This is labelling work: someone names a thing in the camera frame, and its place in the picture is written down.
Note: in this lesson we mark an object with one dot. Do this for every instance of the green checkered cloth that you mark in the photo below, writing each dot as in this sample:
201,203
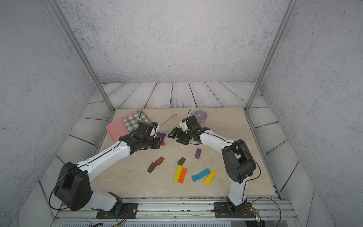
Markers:
132,122

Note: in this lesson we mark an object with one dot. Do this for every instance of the orange long block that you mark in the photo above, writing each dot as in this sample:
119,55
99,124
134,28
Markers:
182,175

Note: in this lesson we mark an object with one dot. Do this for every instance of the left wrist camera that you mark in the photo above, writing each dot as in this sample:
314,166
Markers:
148,129

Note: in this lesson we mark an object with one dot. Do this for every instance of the yellow long block left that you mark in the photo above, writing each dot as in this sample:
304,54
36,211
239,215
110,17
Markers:
178,172

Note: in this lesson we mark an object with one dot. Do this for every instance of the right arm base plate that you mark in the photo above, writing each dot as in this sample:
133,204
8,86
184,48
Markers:
228,210

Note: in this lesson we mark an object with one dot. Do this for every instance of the yellow long block right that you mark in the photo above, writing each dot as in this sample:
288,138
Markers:
210,177

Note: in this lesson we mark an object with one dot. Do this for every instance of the yellow long block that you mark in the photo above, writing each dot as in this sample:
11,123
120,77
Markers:
210,177
178,172

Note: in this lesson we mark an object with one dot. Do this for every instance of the purple wedge block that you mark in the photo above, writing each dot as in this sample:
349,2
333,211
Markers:
161,135

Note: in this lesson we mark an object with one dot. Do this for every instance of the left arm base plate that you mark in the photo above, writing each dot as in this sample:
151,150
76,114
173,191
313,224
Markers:
119,211

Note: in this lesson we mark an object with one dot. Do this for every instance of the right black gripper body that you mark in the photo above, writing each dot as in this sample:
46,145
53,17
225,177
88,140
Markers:
184,136

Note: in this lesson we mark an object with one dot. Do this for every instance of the right aluminium frame post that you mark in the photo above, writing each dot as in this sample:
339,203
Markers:
272,52

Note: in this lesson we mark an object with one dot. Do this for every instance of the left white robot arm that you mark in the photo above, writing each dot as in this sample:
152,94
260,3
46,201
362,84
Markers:
73,185

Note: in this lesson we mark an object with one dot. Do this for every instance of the dark brown block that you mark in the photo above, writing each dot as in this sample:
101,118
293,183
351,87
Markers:
181,161
152,167

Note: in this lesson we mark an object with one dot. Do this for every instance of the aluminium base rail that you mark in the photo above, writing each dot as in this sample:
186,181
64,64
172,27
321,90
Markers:
194,212

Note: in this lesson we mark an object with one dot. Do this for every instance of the lilac bowl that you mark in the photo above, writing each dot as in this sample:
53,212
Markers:
200,115

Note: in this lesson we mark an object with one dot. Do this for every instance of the pink plastic tray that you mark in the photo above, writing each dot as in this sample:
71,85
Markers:
117,127

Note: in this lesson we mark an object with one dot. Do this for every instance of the teal cylinder block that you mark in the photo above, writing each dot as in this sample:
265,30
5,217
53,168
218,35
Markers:
201,175

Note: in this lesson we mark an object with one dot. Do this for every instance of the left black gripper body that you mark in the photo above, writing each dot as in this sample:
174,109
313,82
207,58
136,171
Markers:
151,143

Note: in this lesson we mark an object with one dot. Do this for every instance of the aluminium frame post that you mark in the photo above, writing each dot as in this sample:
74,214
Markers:
272,52
61,19

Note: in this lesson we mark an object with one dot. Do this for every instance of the left aluminium frame post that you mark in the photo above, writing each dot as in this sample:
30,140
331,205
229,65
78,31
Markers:
61,19

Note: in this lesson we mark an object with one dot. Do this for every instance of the orange brown block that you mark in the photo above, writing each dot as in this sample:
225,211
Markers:
159,161

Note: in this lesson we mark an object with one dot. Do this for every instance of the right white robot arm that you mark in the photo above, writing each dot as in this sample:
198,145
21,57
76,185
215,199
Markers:
238,160

